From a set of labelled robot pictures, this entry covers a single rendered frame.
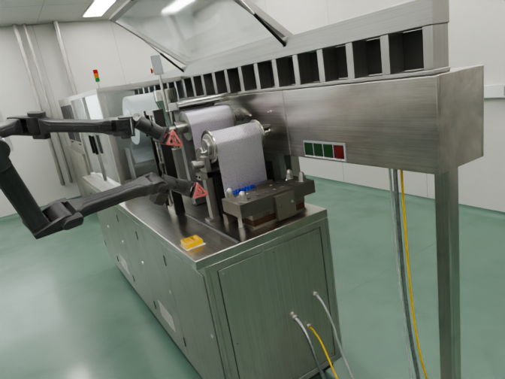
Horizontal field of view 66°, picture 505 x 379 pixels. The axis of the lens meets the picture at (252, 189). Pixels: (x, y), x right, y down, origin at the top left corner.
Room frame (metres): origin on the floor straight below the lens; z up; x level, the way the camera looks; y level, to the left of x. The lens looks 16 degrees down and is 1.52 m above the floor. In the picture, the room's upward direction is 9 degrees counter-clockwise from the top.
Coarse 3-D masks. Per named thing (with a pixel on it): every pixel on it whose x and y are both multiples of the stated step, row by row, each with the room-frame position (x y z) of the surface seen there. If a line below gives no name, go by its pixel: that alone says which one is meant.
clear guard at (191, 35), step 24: (144, 0) 2.07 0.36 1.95; (168, 0) 1.95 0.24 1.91; (192, 0) 1.85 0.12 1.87; (216, 0) 1.76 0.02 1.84; (144, 24) 2.37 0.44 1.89; (168, 24) 2.22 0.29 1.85; (192, 24) 2.08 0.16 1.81; (216, 24) 1.97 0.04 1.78; (240, 24) 1.86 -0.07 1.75; (168, 48) 2.57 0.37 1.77; (192, 48) 2.39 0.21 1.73; (216, 48) 2.24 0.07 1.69
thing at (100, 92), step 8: (152, 80) 2.65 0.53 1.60; (168, 80) 2.71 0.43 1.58; (176, 80) 2.73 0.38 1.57; (104, 88) 2.50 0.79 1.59; (112, 88) 2.52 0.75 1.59; (120, 88) 2.55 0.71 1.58; (128, 88) 2.57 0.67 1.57; (72, 96) 3.33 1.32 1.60; (80, 96) 2.99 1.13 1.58; (72, 104) 3.49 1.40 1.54; (104, 104) 2.49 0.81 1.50; (104, 112) 2.48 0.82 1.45; (80, 136) 3.48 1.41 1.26; (88, 136) 3.03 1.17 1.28; (112, 136) 2.49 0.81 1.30; (112, 144) 2.48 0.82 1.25; (96, 152) 2.93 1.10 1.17; (112, 152) 2.48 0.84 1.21; (88, 160) 3.48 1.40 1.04; (120, 168) 2.49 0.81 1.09; (96, 176) 3.25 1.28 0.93; (120, 176) 2.48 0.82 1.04; (120, 184) 2.48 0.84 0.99
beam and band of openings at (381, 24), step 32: (416, 0) 1.19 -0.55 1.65; (448, 0) 1.18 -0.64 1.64; (320, 32) 1.54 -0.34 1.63; (352, 32) 1.40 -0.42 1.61; (384, 32) 1.29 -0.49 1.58; (416, 32) 1.27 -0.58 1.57; (192, 64) 2.56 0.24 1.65; (224, 64) 2.21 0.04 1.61; (256, 64) 1.95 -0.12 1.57; (288, 64) 1.84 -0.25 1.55; (320, 64) 1.56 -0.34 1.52; (352, 64) 1.42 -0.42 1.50; (384, 64) 1.30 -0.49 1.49; (416, 64) 1.28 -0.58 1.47; (448, 64) 1.19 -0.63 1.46; (192, 96) 2.72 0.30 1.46
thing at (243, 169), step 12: (228, 156) 1.73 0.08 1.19; (240, 156) 1.76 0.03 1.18; (252, 156) 1.79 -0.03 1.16; (228, 168) 1.72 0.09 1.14; (240, 168) 1.75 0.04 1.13; (252, 168) 1.78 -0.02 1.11; (264, 168) 1.81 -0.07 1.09; (228, 180) 1.72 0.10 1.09; (240, 180) 1.75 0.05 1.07; (252, 180) 1.78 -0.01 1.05
